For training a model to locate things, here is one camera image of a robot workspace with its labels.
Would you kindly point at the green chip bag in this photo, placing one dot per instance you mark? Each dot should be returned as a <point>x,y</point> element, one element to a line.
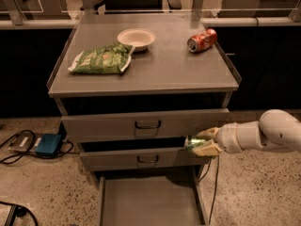
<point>109,59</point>

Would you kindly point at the green soda can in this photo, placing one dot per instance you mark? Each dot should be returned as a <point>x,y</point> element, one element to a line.
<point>192,142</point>

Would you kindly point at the orange soda can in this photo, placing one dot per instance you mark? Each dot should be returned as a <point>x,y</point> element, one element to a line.
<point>202,41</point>

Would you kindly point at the grey drawer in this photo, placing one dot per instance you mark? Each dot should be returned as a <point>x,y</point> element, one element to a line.
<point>142,125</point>
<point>140,159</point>
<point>171,199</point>

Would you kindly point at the grey bottom drawer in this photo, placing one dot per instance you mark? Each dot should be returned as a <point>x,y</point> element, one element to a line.
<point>171,199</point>

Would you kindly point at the grey top drawer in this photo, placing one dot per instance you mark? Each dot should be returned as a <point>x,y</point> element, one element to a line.
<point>142,125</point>

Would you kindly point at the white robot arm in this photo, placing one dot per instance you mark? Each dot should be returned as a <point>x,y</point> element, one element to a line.
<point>275,131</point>

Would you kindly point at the blue electronic box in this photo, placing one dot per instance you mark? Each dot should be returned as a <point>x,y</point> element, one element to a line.
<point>49,145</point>

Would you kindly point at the grey drawer cabinet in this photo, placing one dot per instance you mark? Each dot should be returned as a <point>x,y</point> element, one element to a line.
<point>167,77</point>

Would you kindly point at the grey flat device on floor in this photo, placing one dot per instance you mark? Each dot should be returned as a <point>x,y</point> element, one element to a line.
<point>24,142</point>

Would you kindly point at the grey middle drawer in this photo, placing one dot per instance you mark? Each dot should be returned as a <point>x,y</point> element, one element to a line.
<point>140,159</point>

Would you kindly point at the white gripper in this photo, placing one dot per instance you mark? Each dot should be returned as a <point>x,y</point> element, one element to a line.
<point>228,137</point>

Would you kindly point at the glass partition rail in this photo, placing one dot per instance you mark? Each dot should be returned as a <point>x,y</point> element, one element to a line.
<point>219,13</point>

